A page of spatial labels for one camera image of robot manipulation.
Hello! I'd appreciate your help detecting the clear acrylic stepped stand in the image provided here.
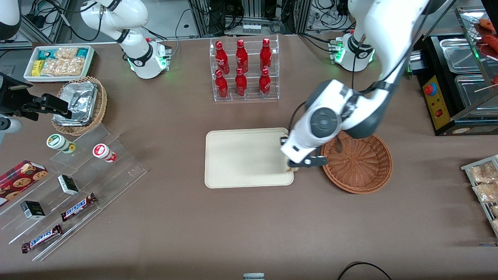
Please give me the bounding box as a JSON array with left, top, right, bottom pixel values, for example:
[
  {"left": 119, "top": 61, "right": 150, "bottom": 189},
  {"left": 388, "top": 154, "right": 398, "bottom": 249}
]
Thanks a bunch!
[{"left": 0, "top": 123, "right": 148, "bottom": 262}]

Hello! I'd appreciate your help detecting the aluminium equipment frame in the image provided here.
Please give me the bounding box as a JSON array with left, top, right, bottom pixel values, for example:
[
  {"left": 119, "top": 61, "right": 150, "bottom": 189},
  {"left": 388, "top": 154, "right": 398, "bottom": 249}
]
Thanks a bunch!
[{"left": 188, "top": 0, "right": 312, "bottom": 38}]

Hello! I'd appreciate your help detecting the steel food pan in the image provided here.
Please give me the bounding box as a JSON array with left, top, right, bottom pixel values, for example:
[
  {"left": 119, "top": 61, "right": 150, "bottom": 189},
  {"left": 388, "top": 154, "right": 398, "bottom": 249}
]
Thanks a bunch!
[
  {"left": 454, "top": 73, "right": 498, "bottom": 110},
  {"left": 439, "top": 37, "right": 484, "bottom": 75}
]

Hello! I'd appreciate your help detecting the green lid snack cup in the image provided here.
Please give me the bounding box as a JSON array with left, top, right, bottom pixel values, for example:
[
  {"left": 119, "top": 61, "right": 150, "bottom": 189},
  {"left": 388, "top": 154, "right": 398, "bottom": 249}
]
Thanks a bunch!
[{"left": 46, "top": 133, "right": 77, "bottom": 154}]

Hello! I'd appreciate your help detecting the large clear cracker bag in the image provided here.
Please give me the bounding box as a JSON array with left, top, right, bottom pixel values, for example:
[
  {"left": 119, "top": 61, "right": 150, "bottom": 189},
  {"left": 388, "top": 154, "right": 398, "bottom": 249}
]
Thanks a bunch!
[{"left": 40, "top": 58, "right": 85, "bottom": 77}]

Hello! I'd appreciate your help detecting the tray of packaged crackers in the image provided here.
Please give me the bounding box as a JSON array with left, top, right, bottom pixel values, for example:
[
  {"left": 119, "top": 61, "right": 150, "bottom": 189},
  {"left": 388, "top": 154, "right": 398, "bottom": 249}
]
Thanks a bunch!
[{"left": 461, "top": 154, "right": 498, "bottom": 239}]

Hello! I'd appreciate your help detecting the clear acrylic bottle rack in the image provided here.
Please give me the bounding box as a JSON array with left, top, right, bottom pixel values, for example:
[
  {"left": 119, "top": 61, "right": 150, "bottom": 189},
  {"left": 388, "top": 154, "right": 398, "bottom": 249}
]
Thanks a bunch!
[{"left": 209, "top": 35, "right": 280, "bottom": 103}]

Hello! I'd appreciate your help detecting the cream rectangular tray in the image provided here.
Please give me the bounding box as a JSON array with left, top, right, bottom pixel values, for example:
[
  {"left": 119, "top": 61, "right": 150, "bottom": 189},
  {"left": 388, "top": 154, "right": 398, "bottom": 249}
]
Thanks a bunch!
[{"left": 204, "top": 128, "right": 295, "bottom": 189}]

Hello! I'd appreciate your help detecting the red cola bottle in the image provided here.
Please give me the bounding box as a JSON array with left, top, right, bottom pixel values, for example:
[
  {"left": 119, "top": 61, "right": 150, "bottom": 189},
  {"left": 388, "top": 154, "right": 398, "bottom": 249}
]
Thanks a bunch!
[
  {"left": 235, "top": 39, "right": 249, "bottom": 74},
  {"left": 214, "top": 69, "right": 229, "bottom": 99},
  {"left": 215, "top": 40, "right": 230, "bottom": 75},
  {"left": 258, "top": 68, "right": 272, "bottom": 97},
  {"left": 260, "top": 38, "right": 273, "bottom": 73},
  {"left": 234, "top": 68, "right": 248, "bottom": 98}
]

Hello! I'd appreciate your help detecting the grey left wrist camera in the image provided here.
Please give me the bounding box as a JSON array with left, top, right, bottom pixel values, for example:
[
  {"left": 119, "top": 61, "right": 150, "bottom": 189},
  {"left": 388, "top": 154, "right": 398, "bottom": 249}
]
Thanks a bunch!
[{"left": 298, "top": 154, "right": 330, "bottom": 169}]

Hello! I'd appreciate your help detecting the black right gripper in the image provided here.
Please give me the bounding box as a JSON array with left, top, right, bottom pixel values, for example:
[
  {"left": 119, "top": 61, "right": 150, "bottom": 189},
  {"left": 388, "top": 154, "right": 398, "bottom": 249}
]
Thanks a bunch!
[{"left": 0, "top": 73, "right": 73, "bottom": 121}]

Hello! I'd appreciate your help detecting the red lid snack cup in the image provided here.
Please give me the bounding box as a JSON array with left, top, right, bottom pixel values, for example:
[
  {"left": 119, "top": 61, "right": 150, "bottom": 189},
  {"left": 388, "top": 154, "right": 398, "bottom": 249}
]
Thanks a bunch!
[{"left": 92, "top": 143, "right": 118, "bottom": 163}]

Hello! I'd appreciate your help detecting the black hot food case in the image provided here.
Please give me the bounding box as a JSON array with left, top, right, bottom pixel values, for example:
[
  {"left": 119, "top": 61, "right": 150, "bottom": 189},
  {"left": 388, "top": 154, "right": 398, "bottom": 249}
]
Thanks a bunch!
[{"left": 416, "top": 6, "right": 498, "bottom": 137}]

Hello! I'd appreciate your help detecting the white snack bin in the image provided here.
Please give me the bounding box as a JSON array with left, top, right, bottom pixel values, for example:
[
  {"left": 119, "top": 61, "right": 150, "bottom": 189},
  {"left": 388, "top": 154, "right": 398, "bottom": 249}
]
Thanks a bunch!
[{"left": 23, "top": 45, "right": 96, "bottom": 84}]

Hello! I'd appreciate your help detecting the grey box with green light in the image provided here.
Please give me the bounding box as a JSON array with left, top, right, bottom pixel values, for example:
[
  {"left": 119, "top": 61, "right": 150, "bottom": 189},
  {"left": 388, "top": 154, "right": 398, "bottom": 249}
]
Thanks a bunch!
[{"left": 405, "top": 49, "right": 425, "bottom": 75}]

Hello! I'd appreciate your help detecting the red plaid cookie box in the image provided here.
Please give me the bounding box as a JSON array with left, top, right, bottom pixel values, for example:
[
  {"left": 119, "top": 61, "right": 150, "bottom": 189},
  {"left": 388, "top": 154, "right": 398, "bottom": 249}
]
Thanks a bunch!
[{"left": 0, "top": 159, "right": 49, "bottom": 207}]

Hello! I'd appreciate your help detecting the small black box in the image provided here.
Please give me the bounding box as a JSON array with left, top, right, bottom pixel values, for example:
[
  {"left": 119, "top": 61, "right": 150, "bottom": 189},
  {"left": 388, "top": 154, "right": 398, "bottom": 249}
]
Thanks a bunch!
[
  {"left": 57, "top": 174, "right": 80, "bottom": 196},
  {"left": 20, "top": 200, "right": 46, "bottom": 221}
]

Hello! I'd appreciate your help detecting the silver foil container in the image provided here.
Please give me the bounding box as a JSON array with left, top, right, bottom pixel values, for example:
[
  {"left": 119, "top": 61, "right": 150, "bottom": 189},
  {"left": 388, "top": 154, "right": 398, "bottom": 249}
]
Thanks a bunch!
[{"left": 52, "top": 80, "right": 99, "bottom": 127}]

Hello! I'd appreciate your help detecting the Snickers chocolate bar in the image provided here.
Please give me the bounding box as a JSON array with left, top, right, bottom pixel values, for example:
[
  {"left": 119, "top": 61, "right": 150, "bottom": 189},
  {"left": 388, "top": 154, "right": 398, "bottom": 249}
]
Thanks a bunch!
[
  {"left": 21, "top": 223, "right": 64, "bottom": 254},
  {"left": 60, "top": 192, "right": 98, "bottom": 222}
]

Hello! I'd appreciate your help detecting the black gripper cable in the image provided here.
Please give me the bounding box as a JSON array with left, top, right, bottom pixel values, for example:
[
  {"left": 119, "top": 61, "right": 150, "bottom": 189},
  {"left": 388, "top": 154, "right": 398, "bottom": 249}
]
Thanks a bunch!
[{"left": 289, "top": 99, "right": 312, "bottom": 135}]

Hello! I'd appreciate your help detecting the black looped cable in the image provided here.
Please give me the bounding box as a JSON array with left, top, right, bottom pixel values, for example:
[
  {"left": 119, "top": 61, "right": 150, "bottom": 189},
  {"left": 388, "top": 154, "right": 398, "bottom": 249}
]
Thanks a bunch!
[{"left": 336, "top": 261, "right": 394, "bottom": 280}]

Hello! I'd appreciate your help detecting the wicker basket with foil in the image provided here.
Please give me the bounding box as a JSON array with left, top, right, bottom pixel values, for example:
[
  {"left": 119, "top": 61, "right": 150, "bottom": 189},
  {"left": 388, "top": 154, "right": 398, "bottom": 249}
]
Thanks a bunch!
[{"left": 51, "top": 76, "right": 108, "bottom": 137}]

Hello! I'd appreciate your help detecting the round brown wicker basket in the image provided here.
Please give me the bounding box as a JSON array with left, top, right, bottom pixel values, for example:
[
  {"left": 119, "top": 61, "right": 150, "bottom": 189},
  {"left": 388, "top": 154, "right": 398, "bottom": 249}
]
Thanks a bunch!
[{"left": 320, "top": 130, "right": 393, "bottom": 194}]

